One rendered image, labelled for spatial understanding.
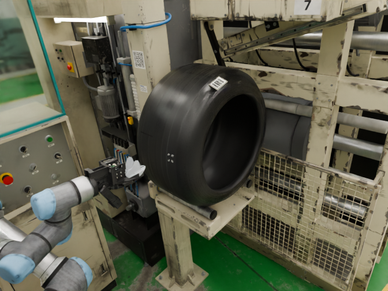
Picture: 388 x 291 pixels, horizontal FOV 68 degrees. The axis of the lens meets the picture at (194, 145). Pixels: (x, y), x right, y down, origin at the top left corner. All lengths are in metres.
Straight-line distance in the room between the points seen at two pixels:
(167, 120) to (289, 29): 0.62
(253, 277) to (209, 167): 0.97
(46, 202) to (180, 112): 0.49
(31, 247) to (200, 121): 0.61
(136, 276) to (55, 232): 1.43
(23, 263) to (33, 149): 0.78
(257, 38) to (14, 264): 1.18
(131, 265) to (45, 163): 1.10
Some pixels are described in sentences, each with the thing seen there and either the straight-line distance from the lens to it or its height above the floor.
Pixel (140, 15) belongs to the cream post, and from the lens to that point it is 1.27.
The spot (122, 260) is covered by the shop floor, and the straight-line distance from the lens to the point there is 2.42.
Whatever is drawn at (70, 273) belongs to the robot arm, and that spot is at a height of 0.94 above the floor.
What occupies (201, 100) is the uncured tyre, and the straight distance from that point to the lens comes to 1.01.
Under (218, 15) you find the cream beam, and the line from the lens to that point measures 1.32.
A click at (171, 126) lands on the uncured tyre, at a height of 1.35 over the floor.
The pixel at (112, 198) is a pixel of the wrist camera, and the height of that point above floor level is 1.20.
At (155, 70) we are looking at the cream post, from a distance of 1.31.
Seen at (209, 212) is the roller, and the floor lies 0.92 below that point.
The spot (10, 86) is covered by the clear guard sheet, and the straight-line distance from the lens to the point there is 1.45.
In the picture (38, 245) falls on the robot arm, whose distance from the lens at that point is 0.90.
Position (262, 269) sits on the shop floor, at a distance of 2.26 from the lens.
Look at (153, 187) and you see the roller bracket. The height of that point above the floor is 0.92.
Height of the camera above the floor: 1.77
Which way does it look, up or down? 29 degrees down
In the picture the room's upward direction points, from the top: 5 degrees counter-clockwise
